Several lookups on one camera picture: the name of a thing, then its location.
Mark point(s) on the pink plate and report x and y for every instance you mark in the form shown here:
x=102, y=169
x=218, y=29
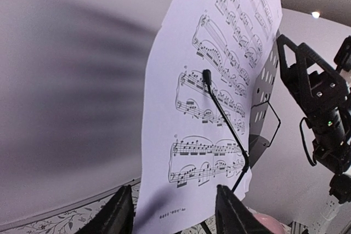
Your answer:
x=270, y=223

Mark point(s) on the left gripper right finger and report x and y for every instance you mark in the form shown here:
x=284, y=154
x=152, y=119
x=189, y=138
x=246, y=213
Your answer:
x=232, y=216

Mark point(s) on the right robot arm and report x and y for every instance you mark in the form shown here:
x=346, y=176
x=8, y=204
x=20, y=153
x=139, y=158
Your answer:
x=339, y=184

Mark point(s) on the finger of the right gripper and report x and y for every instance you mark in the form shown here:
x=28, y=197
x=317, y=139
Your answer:
x=342, y=58
x=311, y=81

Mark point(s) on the black music stand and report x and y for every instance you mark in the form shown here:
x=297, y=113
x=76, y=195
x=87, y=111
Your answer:
x=259, y=110

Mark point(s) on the purple sheet music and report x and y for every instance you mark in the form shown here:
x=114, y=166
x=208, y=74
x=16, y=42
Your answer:
x=199, y=85

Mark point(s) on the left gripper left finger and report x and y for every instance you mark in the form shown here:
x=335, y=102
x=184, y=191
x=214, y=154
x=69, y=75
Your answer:
x=117, y=216

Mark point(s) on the floral table mat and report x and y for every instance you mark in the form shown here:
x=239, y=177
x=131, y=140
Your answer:
x=76, y=219

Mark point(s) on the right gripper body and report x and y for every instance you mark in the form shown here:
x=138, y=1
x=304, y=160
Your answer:
x=328, y=116

